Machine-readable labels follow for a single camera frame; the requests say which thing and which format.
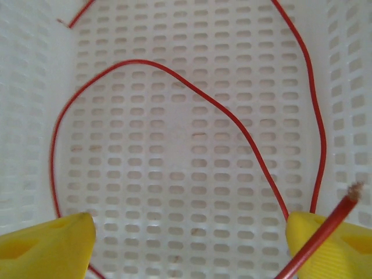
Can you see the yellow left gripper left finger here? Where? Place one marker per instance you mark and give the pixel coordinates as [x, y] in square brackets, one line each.
[37, 253]

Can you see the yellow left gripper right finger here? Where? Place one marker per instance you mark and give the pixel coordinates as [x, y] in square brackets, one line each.
[348, 255]

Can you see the white perforated plastic basket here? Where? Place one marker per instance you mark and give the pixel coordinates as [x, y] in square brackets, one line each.
[180, 122]

